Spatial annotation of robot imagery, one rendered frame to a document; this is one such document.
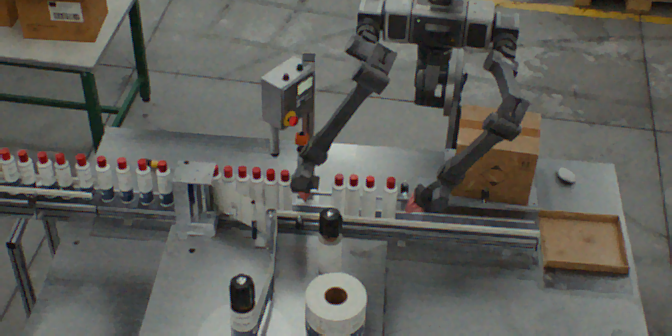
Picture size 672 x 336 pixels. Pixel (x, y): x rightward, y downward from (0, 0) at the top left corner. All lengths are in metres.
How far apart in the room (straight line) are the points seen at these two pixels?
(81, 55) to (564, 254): 2.38
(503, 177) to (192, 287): 1.23
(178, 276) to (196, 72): 2.50
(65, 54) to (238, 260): 1.63
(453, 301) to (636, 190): 2.03
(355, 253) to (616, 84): 2.83
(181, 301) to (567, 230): 1.46
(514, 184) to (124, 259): 1.48
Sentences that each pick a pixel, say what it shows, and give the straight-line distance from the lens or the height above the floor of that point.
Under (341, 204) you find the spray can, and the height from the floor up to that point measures 0.96.
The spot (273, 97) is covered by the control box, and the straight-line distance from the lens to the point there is 3.30.
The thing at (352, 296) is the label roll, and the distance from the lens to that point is 3.19.
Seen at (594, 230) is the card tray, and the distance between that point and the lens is 3.81.
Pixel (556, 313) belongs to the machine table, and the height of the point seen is 0.83.
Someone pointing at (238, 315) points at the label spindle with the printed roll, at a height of 1.06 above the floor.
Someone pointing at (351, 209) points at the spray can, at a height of 0.94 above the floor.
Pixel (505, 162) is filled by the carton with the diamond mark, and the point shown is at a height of 1.06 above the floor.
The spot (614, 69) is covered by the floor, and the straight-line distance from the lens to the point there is 6.08.
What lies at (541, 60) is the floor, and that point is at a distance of 6.03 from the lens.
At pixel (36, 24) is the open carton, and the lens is 4.78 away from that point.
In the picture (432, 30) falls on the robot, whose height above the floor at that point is 1.48.
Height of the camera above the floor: 3.48
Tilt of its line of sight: 41 degrees down
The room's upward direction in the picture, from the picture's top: 2 degrees clockwise
